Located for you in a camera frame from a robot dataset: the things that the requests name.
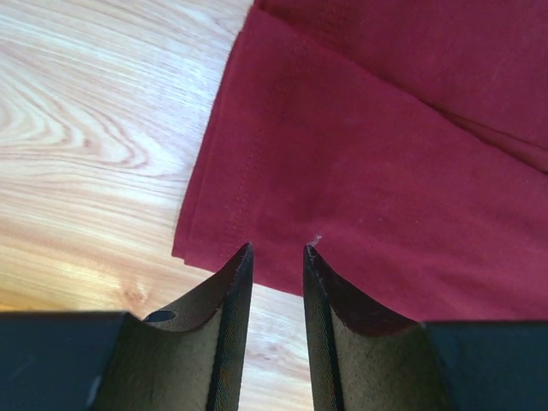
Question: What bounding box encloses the dark red t-shirt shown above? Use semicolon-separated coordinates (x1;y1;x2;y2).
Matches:
172;1;547;320

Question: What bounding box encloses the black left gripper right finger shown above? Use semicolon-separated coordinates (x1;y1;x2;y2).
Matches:
303;246;547;410

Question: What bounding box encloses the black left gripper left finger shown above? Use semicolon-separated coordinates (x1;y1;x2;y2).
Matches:
1;245;253;410

